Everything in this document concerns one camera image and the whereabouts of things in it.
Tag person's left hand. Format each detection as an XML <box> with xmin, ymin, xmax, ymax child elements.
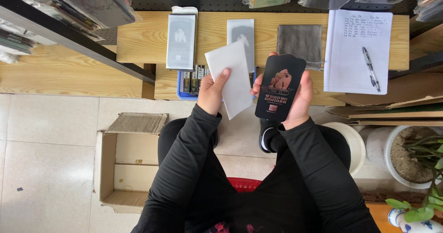
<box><xmin>197</xmin><ymin>68</ymin><xmax>231</xmax><ymax>117</ymax></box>

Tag person's right hand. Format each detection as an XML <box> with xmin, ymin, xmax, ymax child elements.
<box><xmin>250</xmin><ymin>51</ymin><xmax>314</xmax><ymax>130</ymax></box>

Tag black screen protector packet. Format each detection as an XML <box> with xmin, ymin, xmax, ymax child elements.
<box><xmin>255</xmin><ymin>54</ymin><xmax>307</xmax><ymax>122</ymax></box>

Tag white paper sleeve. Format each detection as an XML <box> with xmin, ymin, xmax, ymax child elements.
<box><xmin>204</xmin><ymin>40</ymin><xmax>254</xmax><ymax>121</ymax></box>

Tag blue plastic basket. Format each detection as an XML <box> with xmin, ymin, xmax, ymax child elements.
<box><xmin>177</xmin><ymin>65</ymin><xmax>257</xmax><ymax>101</ymax></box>

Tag person's black shoe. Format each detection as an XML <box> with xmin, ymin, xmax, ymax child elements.
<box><xmin>258</xmin><ymin>117</ymin><xmax>281</xmax><ymax>154</ymax></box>

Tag grey microfiber cloth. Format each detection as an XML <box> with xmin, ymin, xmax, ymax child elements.
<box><xmin>276</xmin><ymin>24</ymin><xmax>324</xmax><ymax>71</ymax></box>

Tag stack of grey packets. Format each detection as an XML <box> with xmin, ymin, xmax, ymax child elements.
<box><xmin>166</xmin><ymin>6</ymin><xmax>199</xmax><ymax>72</ymax></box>

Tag grey screen protector packet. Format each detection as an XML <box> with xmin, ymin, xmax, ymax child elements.
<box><xmin>227</xmin><ymin>18</ymin><xmax>255</xmax><ymax>73</ymax></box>

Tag wooden shelf board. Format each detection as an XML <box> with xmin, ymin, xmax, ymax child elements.
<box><xmin>116</xmin><ymin>11</ymin><xmax>410</xmax><ymax>71</ymax></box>

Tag lined paper notepad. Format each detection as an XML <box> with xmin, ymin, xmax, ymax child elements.
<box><xmin>323</xmin><ymin>9</ymin><xmax>394</xmax><ymax>95</ymax></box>

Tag silver ballpoint pen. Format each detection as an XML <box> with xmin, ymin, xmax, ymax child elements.
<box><xmin>362</xmin><ymin>46</ymin><xmax>381</xmax><ymax>93</ymax></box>

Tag red plastic stool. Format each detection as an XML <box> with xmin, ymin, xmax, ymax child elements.
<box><xmin>227</xmin><ymin>177</ymin><xmax>263</xmax><ymax>193</ymax></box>

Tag flat cardboard sheets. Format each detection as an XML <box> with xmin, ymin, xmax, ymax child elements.
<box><xmin>325</xmin><ymin>46</ymin><xmax>443</xmax><ymax>127</ymax></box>

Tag open cardboard box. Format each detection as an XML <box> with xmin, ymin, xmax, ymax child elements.
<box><xmin>93</xmin><ymin>112</ymin><xmax>169</xmax><ymax>214</ymax></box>

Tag white plant pot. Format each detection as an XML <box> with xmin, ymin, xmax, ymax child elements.
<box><xmin>365</xmin><ymin>125</ymin><xmax>443</xmax><ymax>190</ymax></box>

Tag green potted plant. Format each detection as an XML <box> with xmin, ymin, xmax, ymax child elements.
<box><xmin>385</xmin><ymin>135</ymin><xmax>443</xmax><ymax>223</ymax></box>

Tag blue white ceramic vase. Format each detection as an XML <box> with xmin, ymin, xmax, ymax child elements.
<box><xmin>388</xmin><ymin>207</ymin><xmax>443</xmax><ymax>233</ymax></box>

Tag rack of packaged phone cases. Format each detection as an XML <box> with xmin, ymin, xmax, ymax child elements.
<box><xmin>0</xmin><ymin>0</ymin><xmax>156</xmax><ymax>85</ymax></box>

